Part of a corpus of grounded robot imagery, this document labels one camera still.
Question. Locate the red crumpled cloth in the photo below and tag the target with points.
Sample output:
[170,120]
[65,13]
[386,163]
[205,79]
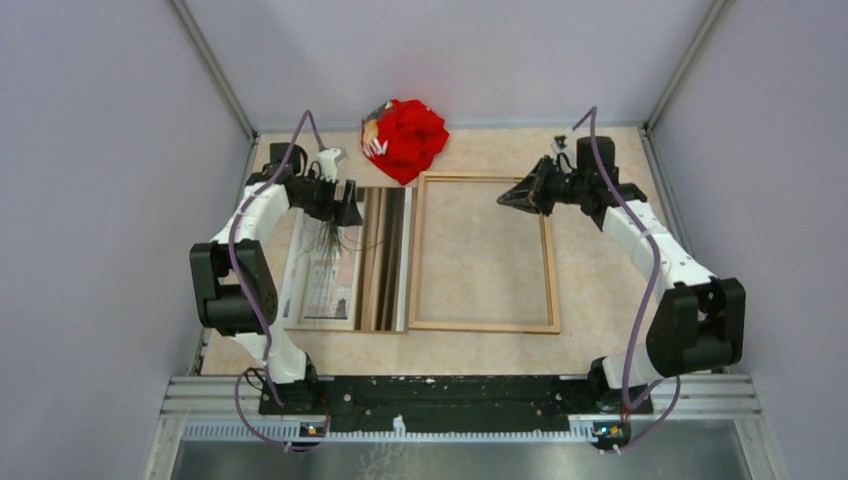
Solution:
[402,138]

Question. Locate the left controller board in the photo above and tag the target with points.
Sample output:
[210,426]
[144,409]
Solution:
[312,430]

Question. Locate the right controller board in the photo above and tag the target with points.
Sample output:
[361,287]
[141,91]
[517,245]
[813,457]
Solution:
[612,432]

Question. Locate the photo with glass sheet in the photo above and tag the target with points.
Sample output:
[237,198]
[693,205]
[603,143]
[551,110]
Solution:
[355,278]

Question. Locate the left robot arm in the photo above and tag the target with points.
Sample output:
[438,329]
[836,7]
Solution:
[234,290]

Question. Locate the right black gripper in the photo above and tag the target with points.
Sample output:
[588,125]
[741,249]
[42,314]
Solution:
[531,195]

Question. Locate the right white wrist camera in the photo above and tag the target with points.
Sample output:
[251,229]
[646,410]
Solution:
[564,153]

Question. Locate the aluminium rail front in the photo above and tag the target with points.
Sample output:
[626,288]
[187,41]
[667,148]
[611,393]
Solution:
[226,406]

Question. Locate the controller board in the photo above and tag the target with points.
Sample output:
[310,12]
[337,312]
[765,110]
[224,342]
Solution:
[312,430]
[612,432]

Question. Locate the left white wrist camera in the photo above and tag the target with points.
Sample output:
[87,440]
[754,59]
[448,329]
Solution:
[329,160]

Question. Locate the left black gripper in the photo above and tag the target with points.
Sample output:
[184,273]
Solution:
[333,209]

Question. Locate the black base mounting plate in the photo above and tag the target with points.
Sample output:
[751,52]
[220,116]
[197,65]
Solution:
[444,404]

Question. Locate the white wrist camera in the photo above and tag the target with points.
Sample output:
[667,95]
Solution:
[329,160]
[564,153]

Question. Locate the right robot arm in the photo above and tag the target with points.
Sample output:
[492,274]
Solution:
[699,320]

